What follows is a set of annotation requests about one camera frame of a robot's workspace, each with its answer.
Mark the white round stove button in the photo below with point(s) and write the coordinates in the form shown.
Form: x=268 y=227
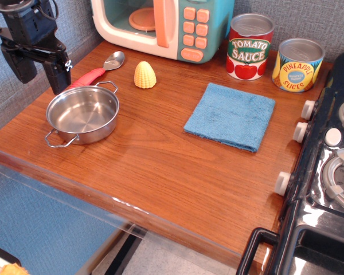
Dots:
x=333 y=137

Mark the white stove knob middle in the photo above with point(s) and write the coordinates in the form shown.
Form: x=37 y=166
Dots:
x=300 y=131

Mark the white stove knob lower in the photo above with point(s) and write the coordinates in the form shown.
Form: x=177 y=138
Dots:
x=282 y=182

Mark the yellow toy corn piece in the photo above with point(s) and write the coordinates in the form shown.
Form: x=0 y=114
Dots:
x=144 y=76

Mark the blue towel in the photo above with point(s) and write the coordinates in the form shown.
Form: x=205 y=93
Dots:
x=232 y=117

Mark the stainless steel pan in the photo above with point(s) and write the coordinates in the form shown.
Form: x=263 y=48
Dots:
x=83 y=115

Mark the toy microwave oven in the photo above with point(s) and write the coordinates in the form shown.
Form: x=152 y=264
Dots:
x=189 y=31

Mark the white stove knob upper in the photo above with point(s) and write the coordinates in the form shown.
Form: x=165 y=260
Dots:
x=307 y=109

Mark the orange plate inside microwave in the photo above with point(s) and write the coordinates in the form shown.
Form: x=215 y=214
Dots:
x=143 y=19

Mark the pineapple slices can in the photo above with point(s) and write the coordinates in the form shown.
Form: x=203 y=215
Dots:
x=297 y=64

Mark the red handled metal spoon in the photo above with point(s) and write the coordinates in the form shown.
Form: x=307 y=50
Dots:
x=114 y=61

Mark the black oven door handle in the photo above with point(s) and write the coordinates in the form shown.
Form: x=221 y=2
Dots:
x=258 y=235

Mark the grey front stove burner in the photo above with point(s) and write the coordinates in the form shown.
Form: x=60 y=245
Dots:
x=333 y=177

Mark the black toy stove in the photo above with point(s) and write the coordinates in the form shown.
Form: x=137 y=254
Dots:
x=311 y=230

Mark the white stove knob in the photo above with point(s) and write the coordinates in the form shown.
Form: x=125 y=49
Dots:
x=307 y=109
x=282 y=182
x=300 y=131

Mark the orange fuzzy object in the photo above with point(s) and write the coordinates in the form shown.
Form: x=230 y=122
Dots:
x=13 y=269

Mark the tomato sauce can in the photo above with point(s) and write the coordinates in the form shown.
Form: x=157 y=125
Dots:
x=249 y=43

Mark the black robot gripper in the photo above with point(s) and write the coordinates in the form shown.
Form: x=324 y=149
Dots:
x=29 y=37

